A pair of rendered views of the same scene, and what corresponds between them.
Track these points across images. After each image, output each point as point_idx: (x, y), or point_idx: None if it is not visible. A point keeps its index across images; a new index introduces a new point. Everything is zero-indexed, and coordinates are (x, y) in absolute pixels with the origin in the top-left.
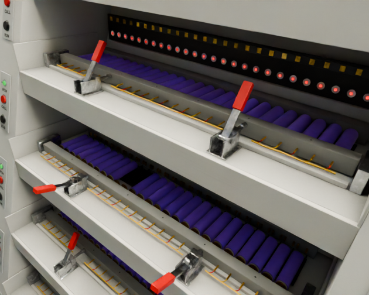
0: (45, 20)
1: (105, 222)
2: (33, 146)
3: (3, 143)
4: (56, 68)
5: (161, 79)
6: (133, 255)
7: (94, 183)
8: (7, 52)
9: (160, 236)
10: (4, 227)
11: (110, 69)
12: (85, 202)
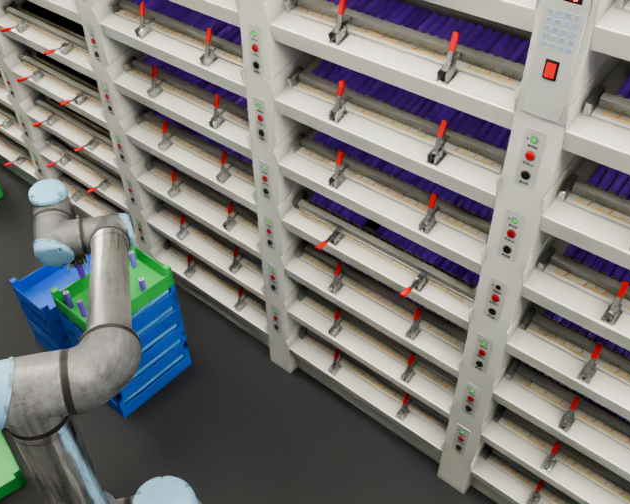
0: (287, 122)
1: (363, 260)
2: (290, 204)
3: (267, 206)
4: (303, 156)
5: (383, 163)
6: (386, 278)
7: (347, 232)
8: (264, 148)
9: (400, 264)
10: (277, 263)
11: (346, 158)
12: (346, 247)
